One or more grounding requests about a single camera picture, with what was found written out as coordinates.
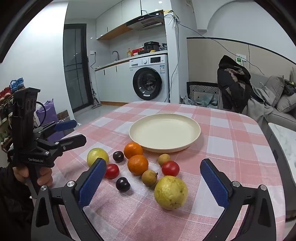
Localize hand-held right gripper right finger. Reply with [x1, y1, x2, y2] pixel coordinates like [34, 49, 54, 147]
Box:
[200, 159, 277, 241]

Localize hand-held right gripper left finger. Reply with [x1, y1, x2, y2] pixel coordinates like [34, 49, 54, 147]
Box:
[31, 158, 107, 241]

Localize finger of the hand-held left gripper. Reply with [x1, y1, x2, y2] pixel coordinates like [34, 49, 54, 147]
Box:
[33, 120, 77, 139]
[35, 134, 87, 152]

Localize red tomato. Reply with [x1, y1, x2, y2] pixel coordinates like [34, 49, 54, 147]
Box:
[104, 164, 120, 179]
[161, 161, 180, 177]

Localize smooth yellow-green guava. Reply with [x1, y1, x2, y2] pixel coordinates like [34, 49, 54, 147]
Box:
[87, 148, 110, 168]

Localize dark purple plum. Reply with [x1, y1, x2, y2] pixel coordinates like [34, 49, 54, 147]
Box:
[116, 177, 130, 192]
[112, 151, 125, 163]

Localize wrinkled yellow guava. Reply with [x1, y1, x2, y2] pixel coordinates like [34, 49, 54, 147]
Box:
[154, 175, 189, 210]

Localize brown longan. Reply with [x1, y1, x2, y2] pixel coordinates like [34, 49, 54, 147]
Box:
[158, 153, 171, 166]
[142, 170, 159, 186]

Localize cream round plate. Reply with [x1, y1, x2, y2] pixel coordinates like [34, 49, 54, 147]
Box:
[129, 113, 201, 153]

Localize person's left forearm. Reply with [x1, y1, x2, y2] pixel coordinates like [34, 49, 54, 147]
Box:
[0, 166, 37, 241]

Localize person's left hand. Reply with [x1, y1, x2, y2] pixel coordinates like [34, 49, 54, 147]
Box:
[12, 166, 53, 189]

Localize shoe rack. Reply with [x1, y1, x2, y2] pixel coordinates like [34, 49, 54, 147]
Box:
[0, 77, 25, 153]

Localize purple plastic bag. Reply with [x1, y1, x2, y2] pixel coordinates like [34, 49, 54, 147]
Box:
[36, 100, 58, 143]

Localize blue sandals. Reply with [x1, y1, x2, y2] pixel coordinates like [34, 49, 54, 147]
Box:
[10, 77, 24, 92]

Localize stick vacuum cleaner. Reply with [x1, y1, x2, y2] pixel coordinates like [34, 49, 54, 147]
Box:
[87, 56, 102, 109]

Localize pink checked tablecloth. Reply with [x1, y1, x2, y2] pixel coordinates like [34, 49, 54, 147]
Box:
[52, 101, 287, 241]

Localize orange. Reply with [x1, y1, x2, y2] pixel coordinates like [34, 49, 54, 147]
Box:
[127, 154, 149, 175]
[124, 142, 143, 159]

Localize dark glass door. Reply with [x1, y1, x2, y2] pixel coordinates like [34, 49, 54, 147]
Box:
[63, 24, 94, 114]

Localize white base cabinet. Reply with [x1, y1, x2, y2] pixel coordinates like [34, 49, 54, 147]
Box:
[94, 61, 131, 104]

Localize white marble side table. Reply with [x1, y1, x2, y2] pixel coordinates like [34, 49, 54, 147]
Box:
[268, 122, 296, 176]

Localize teal plastic bag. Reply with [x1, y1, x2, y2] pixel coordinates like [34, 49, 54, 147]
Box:
[180, 91, 219, 108]

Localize white washing machine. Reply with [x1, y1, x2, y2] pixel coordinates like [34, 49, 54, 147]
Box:
[129, 54, 170, 103]

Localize grey sofa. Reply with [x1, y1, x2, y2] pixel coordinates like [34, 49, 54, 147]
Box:
[247, 70, 296, 123]

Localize black patterned chair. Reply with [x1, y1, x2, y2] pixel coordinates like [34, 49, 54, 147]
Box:
[186, 82, 220, 107]

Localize dark jacket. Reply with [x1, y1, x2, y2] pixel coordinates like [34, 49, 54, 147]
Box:
[217, 55, 256, 114]

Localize small grey cushion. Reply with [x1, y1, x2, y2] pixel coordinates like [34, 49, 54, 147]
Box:
[276, 93, 296, 113]

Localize large grey cushion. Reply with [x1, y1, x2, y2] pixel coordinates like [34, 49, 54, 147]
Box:
[261, 75, 285, 107]

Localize black pressure cooker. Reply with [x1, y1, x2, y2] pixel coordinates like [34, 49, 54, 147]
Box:
[144, 41, 160, 53]

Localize dark clothes pile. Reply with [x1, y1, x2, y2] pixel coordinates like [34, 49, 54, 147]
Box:
[283, 79, 296, 95]

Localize silver range hood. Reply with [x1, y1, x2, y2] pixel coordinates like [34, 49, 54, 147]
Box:
[126, 14, 165, 31]

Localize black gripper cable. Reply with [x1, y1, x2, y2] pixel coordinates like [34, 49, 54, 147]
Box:
[36, 101, 46, 127]

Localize white cable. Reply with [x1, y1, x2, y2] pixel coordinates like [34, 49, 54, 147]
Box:
[169, 22, 179, 102]

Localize white wall cabinets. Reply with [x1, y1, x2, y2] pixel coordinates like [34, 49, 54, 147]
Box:
[96, 0, 171, 40]

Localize wall outlet with green plug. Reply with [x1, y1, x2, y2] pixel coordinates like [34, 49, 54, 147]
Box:
[236, 54, 247, 67]

